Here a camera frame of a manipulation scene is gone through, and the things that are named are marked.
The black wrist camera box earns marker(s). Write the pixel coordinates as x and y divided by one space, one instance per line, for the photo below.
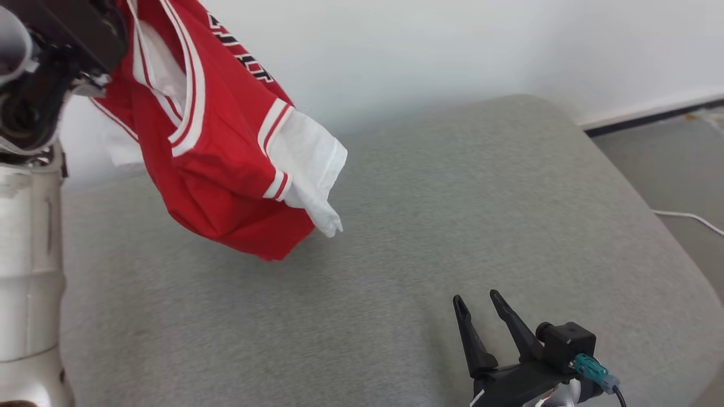
568 342

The dark baseboard strip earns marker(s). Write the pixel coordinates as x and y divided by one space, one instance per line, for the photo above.
650 116

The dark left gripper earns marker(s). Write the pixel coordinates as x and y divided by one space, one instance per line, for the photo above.
68 34

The red white basketball jersey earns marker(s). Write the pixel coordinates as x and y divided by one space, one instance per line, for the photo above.
226 169

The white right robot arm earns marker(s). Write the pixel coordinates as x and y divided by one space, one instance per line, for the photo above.
563 395

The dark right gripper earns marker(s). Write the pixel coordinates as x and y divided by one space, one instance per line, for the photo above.
515 384

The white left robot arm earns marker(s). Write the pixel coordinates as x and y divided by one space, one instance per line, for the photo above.
28 271

